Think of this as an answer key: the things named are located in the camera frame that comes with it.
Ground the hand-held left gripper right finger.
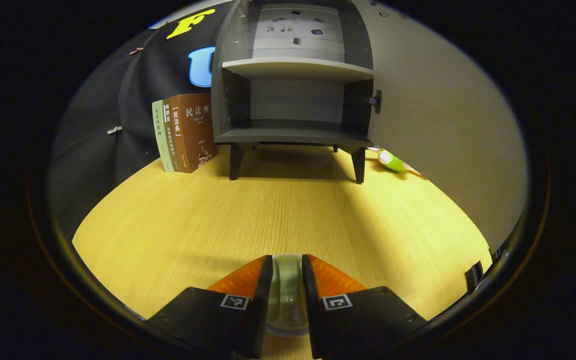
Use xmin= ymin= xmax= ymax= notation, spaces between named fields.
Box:
xmin=301 ymin=253 xmax=428 ymax=360

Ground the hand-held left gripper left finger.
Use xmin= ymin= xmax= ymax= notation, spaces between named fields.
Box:
xmin=144 ymin=254 xmax=274 ymax=360

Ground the pale green bottle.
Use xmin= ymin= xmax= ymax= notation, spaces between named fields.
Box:
xmin=266 ymin=254 xmax=312 ymax=336

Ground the beige cabinet door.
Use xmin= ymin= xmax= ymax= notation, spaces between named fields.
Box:
xmin=352 ymin=0 xmax=529 ymax=251

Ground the grey cabinet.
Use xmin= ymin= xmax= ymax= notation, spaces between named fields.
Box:
xmin=210 ymin=0 xmax=375 ymax=185

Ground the white cabinet shelf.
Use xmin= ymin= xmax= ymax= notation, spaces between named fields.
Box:
xmin=222 ymin=57 xmax=374 ymax=84

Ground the green and pink toy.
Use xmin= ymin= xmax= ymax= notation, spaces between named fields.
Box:
xmin=368 ymin=146 xmax=427 ymax=179

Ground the brown book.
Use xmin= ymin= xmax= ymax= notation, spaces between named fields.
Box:
xmin=170 ymin=93 xmax=219 ymax=174

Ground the black backdrop cloth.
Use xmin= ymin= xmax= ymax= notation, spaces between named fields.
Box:
xmin=48 ymin=2 xmax=230 ymax=242

